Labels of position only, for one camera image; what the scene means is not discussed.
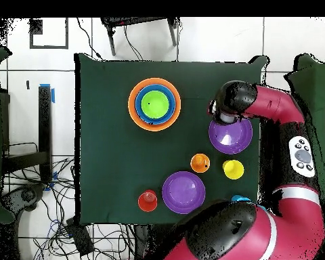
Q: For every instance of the small light blue bowl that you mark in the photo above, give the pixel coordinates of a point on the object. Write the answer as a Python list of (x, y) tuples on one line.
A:
[(172, 104)]

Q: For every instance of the green bowl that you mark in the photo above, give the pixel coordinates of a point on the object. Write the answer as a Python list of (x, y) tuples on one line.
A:
[(155, 104)]

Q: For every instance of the large blue bowl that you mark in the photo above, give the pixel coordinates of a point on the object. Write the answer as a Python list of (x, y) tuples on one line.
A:
[(155, 123)]

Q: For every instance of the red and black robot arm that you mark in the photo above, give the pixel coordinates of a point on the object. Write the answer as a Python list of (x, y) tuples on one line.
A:
[(287, 222)]

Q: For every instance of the purple bowl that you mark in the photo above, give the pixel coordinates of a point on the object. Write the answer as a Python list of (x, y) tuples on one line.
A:
[(184, 192), (230, 138)]

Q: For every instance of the orange cup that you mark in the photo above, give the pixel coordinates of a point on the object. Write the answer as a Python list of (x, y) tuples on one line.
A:
[(199, 162)]

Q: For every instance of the yellow cup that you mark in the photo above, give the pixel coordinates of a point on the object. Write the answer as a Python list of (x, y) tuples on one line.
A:
[(234, 170)]

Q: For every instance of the large orange bowl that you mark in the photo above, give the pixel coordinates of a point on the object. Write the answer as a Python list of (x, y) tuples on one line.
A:
[(131, 105)]

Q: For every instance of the blue cup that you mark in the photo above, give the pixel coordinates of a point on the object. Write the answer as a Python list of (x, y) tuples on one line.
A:
[(239, 198)]

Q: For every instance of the red cup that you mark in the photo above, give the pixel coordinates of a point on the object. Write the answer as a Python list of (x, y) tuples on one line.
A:
[(147, 201)]

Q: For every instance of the dark green tablecloth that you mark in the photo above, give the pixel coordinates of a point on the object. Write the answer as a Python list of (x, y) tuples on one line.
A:
[(111, 162)]

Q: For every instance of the black metal stand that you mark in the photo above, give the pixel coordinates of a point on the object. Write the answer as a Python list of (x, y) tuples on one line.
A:
[(111, 40)]

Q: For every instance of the blue tape strip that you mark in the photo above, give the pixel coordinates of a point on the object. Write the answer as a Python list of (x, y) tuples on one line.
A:
[(53, 94)]

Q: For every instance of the black floor base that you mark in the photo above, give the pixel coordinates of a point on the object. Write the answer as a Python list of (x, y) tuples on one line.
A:
[(27, 195)]

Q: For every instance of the black table frame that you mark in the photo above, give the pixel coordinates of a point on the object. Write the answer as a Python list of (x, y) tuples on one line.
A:
[(45, 122)]

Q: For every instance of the grey square frame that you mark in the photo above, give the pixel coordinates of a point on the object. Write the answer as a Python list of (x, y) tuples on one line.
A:
[(48, 47)]

